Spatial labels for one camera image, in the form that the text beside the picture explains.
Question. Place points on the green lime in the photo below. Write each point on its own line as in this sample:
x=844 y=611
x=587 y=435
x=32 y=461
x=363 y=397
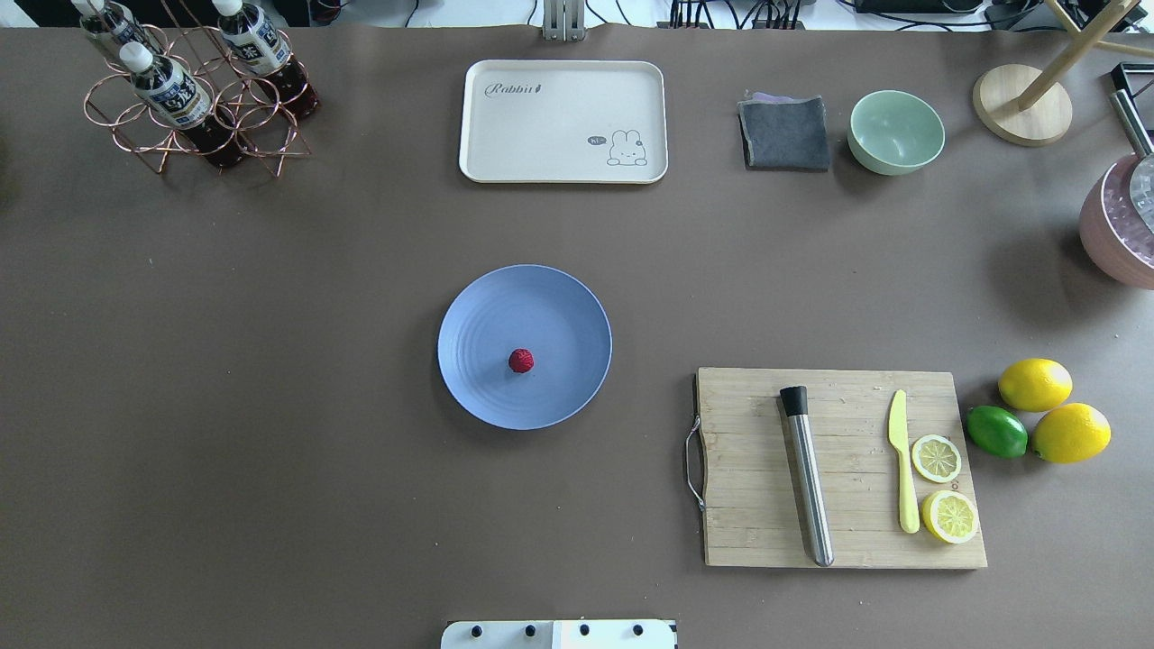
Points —
x=997 y=431

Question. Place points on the whole yellow lemon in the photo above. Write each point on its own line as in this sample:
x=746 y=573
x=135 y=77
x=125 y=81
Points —
x=1071 y=433
x=1035 y=384

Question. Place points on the middle white-label drink bottle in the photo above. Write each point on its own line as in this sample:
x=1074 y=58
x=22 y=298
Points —
x=257 y=43

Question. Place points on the pink bowl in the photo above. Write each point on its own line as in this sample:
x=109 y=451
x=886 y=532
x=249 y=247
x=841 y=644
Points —
x=1111 y=229

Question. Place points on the thick lemon half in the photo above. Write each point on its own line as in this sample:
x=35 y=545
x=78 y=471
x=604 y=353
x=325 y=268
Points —
x=950 y=516

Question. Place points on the cream rabbit tray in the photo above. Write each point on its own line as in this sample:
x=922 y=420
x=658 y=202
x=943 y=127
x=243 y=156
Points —
x=571 y=121

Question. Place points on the copper wire bottle rack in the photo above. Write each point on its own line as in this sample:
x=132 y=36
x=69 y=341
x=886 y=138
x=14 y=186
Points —
x=224 y=91

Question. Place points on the grey folded cloth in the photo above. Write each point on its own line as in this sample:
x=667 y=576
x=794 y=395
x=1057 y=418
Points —
x=784 y=133

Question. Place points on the steel rod black tip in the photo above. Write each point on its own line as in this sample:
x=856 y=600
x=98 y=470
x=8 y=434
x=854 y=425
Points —
x=796 y=409

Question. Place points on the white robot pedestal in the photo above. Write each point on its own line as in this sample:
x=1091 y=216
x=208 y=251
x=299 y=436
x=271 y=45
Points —
x=644 y=632

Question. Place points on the mint green bowl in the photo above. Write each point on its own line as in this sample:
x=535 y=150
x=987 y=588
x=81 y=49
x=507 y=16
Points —
x=892 y=132

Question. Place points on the blue round plate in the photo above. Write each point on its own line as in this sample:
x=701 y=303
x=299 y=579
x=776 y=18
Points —
x=525 y=306

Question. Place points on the red strawberry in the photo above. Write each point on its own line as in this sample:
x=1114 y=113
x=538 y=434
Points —
x=521 y=360

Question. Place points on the yellow plastic knife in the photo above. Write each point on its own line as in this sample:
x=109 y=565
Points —
x=899 y=440

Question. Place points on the rear white-label drink bottle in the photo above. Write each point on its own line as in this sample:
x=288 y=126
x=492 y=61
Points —
x=109 y=26

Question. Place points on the wooden stand round base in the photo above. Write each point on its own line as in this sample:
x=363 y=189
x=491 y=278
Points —
x=1027 y=106

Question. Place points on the lemon slice near knife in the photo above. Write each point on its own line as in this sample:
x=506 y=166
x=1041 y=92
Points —
x=936 y=458

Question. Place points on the front white-label drink bottle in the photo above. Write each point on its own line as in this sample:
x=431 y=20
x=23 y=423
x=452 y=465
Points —
x=181 y=100

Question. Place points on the white-label drink bottle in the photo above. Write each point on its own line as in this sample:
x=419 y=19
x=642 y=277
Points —
x=257 y=43
x=181 y=100
x=109 y=26

